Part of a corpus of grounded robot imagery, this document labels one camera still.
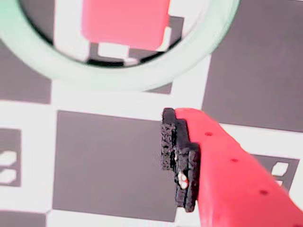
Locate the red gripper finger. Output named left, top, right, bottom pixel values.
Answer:
left=160, top=107, right=303, bottom=227

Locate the red cube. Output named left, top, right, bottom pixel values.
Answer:
left=80, top=0, right=171, bottom=52

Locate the checkerboard marker mat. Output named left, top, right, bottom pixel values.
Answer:
left=0, top=0, right=303, bottom=227

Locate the green ring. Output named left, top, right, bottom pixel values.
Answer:
left=0, top=0, right=241, bottom=92

